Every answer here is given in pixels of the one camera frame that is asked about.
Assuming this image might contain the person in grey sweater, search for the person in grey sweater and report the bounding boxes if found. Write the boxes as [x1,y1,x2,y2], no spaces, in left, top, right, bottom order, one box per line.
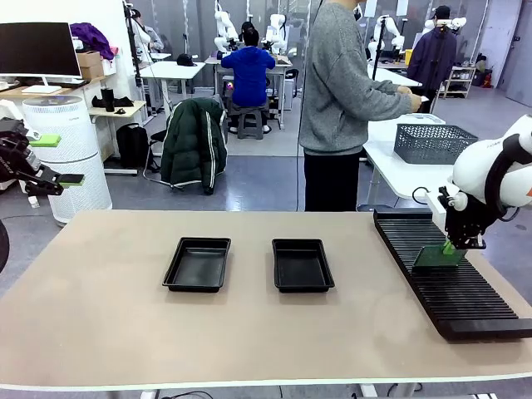
[298,0,416,213]

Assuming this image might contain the black slotted board rack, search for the black slotted board rack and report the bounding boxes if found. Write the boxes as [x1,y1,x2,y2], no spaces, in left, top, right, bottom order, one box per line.
[372,209,532,342]

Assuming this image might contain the white air purifier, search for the white air purifier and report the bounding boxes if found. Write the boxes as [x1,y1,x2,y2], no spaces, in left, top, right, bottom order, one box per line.
[22,96,113,226]

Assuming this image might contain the brown cardboard box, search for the brown cardboard box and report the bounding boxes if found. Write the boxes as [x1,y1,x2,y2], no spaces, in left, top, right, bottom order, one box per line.
[76,50,105,81]

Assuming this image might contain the dark green puffer jacket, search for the dark green puffer jacket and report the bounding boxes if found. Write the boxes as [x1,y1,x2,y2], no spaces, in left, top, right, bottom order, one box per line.
[160,97,229,195]

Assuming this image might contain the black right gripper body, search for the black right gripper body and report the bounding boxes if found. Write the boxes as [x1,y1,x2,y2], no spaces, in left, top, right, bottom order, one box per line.
[438,186,495,250]

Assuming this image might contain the white storage shelf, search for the white storage shelf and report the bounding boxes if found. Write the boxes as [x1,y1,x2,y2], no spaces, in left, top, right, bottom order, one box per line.
[440,66,477,100]

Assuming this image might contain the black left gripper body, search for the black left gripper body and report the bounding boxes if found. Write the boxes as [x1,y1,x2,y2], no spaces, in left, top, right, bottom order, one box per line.
[0,118,42,192]

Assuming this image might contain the person in dark purple jacket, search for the person in dark purple jacket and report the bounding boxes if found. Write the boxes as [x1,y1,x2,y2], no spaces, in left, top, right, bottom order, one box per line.
[406,4,458,101]

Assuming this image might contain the small wooden desk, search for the small wooden desk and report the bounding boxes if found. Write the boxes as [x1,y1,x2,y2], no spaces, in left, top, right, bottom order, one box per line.
[88,101,147,176]

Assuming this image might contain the green circuit board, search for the green circuit board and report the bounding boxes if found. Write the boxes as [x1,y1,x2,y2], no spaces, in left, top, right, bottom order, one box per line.
[412,244,467,272]

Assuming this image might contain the black ESD tray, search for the black ESD tray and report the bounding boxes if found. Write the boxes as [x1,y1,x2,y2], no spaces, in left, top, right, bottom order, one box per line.
[161,237,232,293]
[272,238,336,293]

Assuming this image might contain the grey workbench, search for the grey workbench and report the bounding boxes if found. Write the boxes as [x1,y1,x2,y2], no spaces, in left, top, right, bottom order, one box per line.
[205,56,294,130]

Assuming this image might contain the white work table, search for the white work table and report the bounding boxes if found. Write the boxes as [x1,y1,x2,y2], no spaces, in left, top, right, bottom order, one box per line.
[367,66,423,91]
[139,61,207,121]
[359,112,479,211]

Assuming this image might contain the person's left forearm grey sleeve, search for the person's left forearm grey sleeve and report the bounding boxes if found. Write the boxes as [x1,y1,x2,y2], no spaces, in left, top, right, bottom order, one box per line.
[365,79,401,95]

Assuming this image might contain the black tripod stand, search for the black tripod stand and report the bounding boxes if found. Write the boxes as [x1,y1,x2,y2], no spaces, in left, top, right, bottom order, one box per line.
[369,16,390,82]
[122,0,145,91]

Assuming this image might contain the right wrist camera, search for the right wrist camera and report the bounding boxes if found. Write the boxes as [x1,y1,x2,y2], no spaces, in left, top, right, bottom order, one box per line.
[426,193,449,234]

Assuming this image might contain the grey mesh basket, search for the grey mesh basket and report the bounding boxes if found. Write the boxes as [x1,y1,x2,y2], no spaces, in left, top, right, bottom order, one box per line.
[394,123,479,165]

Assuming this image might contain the black backpack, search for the black backpack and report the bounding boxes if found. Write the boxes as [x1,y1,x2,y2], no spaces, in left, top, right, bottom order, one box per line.
[116,122,150,170]

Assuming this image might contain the person in blue hoodie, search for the person in blue hoodie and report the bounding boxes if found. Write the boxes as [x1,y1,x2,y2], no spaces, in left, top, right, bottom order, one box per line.
[220,22,278,135]

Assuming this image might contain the grey step stool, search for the grey step stool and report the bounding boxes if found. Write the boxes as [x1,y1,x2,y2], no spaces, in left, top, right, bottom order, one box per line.
[236,108,264,140]

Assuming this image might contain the wooden monitor desk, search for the wooden monitor desk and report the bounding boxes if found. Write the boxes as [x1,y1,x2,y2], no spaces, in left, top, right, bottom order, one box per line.
[0,76,107,101]

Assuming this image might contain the purple cloth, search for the purple cloth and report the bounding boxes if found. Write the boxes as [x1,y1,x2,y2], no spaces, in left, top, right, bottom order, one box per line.
[69,22,116,62]

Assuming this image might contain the person in light grey top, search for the person in light grey top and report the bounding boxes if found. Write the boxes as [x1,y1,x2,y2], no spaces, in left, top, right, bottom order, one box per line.
[131,8,165,53]

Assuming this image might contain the person's right forearm grey sleeve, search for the person's right forearm grey sleeve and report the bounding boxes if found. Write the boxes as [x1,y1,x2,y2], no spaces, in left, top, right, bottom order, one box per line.
[357,91,415,122]

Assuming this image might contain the black cloth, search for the black cloth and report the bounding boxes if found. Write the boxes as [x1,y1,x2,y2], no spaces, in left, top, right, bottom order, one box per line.
[91,95,135,109]

